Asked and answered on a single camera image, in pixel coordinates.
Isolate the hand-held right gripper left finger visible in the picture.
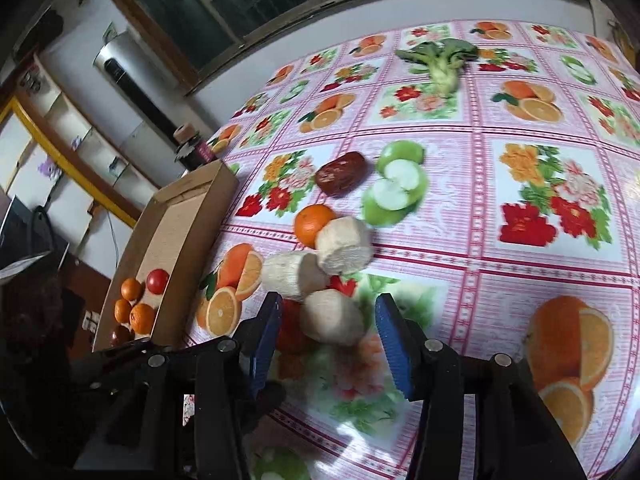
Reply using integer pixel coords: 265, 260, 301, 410
70, 292, 286, 480

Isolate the dark red jujube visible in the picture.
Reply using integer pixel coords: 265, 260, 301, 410
315, 151, 368, 197

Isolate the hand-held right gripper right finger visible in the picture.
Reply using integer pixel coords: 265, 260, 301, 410
375, 294, 588, 480

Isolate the green broccoli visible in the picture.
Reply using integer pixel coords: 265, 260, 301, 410
395, 38, 480, 96

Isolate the pink printed tablecloth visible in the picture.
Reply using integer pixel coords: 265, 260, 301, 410
182, 19, 640, 480

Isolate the yellow framed shelf cabinet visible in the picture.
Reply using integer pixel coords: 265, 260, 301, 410
0, 55, 157, 271

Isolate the black monitor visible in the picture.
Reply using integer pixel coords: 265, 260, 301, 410
0, 195, 70, 273

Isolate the white tower air conditioner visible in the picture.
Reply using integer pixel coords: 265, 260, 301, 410
93, 31, 182, 142

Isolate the brown cardboard box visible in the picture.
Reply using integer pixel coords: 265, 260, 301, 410
92, 160, 240, 353

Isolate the white peeled yam piece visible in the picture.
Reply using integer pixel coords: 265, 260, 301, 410
315, 216, 373, 276
261, 252, 331, 303
300, 289, 366, 347

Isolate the dark bottle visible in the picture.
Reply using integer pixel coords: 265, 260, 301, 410
175, 140, 214, 172

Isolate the red tomato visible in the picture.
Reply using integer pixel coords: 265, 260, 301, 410
146, 268, 171, 295

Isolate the wooden framed window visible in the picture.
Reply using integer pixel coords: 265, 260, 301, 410
100, 0, 566, 92

